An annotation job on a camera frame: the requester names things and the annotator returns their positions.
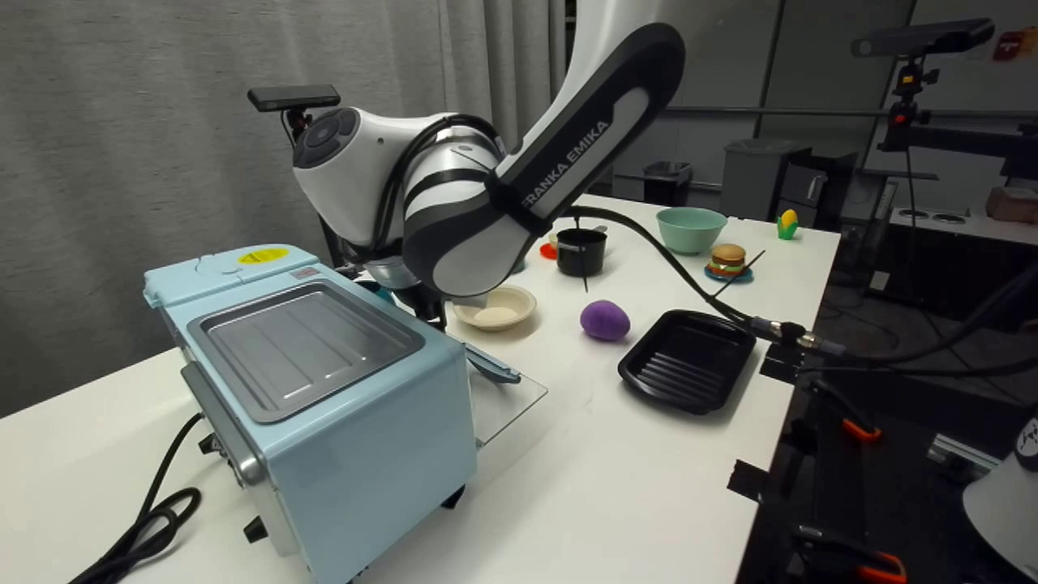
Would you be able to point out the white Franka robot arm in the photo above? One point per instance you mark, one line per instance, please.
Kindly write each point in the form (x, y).
(473, 216)

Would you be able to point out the light blue toaster oven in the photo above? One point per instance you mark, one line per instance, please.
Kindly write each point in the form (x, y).
(369, 454)

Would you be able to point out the beige bowl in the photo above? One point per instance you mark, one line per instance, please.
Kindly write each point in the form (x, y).
(501, 312)

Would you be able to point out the black mug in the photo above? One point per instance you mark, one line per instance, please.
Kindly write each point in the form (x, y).
(582, 253)

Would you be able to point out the purple toy ball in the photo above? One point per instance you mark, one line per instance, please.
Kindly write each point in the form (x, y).
(604, 323)

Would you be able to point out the black ridged grill tray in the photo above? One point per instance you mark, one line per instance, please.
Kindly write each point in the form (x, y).
(681, 361)

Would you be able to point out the mint green bowl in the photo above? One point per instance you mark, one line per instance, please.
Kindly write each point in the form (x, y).
(689, 228)

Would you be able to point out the small black device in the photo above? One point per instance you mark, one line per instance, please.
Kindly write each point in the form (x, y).
(667, 183)

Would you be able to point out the toy burger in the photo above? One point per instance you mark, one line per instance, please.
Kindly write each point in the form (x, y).
(728, 260)

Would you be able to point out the grey equipment box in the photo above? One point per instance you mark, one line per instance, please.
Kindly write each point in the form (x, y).
(750, 178)

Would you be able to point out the black tape strip short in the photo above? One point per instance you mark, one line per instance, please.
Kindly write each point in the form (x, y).
(787, 361)

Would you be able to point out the yellow green toy corn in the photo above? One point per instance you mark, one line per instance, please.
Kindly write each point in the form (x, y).
(788, 225)

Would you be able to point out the black tape strip long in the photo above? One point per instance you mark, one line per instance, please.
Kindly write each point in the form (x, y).
(747, 478)

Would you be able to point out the black tripod stand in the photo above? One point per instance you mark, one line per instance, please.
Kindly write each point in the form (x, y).
(294, 99)

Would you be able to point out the black equipment box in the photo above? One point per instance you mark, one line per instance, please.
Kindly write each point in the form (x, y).
(828, 190)

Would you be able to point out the grey curtain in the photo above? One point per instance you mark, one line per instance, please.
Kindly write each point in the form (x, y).
(108, 162)

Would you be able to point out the grey round object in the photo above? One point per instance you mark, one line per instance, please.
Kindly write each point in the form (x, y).
(1008, 506)

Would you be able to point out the black camera on boom mount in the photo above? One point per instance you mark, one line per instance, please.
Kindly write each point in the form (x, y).
(929, 37)

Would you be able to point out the red wall sign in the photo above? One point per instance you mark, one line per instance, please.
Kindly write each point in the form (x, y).
(1010, 42)

